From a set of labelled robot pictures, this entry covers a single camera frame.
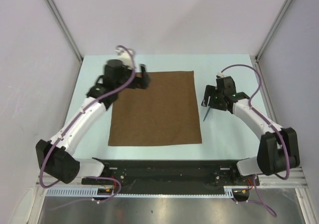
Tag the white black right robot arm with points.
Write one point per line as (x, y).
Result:
(278, 148)

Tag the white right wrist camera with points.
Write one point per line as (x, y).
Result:
(220, 75)

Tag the aluminium frame post left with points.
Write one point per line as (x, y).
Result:
(64, 29)

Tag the teal plastic spoon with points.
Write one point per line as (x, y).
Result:
(206, 114)

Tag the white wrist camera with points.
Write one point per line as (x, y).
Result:
(127, 57)
(220, 75)

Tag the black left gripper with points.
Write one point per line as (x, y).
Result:
(142, 82)

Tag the brown cloth napkin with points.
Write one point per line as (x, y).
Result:
(166, 113)

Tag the white slotted cable duct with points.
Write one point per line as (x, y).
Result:
(100, 192)

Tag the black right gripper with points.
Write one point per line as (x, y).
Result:
(211, 90)

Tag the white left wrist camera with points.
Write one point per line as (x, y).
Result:
(127, 57)

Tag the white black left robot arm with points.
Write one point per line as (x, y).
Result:
(55, 156)

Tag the aluminium frame post right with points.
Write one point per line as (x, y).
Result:
(273, 29)

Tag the aluminium frame post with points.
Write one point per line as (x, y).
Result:
(273, 29)
(64, 29)

